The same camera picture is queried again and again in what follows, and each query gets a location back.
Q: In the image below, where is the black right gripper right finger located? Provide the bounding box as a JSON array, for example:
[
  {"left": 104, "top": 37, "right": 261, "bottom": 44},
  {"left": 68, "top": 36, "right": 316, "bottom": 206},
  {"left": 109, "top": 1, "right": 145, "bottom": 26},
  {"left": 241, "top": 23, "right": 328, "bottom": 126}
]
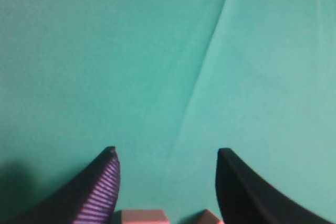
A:
[{"left": 215, "top": 148, "right": 328, "bottom": 224}]

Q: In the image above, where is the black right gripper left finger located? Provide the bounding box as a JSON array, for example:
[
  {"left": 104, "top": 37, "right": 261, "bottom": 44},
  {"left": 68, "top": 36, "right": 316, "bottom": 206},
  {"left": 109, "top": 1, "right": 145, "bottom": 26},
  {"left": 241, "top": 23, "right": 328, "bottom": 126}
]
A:
[{"left": 10, "top": 146, "right": 121, "bottom": 223}]

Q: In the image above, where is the pink cube placed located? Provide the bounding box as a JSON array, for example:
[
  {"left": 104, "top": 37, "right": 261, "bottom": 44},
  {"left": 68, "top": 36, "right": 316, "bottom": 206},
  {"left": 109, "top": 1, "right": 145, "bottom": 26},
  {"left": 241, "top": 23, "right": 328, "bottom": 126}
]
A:
[
  {"left": 195, "top": 209, "right": 224, "bottom": 224},
  {"left": 121, "top": 209, "right": 170, "bottom": 224}
]

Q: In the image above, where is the green cloth backdrop and cover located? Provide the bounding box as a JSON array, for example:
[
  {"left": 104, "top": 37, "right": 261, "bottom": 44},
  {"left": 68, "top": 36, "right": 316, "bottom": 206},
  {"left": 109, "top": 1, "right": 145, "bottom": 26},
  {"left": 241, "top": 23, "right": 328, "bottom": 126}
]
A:
[{"left": 1, "top": 0, "right": 335, "bottom": 223}]

